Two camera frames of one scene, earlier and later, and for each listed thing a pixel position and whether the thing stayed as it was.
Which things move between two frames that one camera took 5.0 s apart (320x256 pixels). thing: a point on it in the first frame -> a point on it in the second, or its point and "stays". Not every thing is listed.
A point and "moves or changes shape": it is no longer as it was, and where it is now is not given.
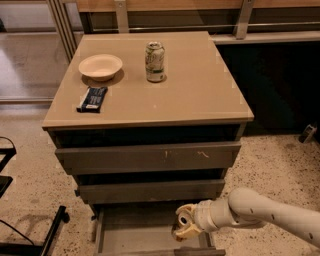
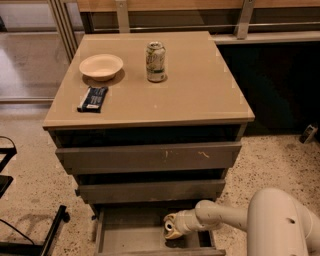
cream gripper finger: [193, 207] -> [170, 216]
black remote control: [93, 100] stays
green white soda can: [155, 62] stays
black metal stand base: [23, 249] stays
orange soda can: [189, 231] moves or changes shape
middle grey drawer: [154, 191] stays
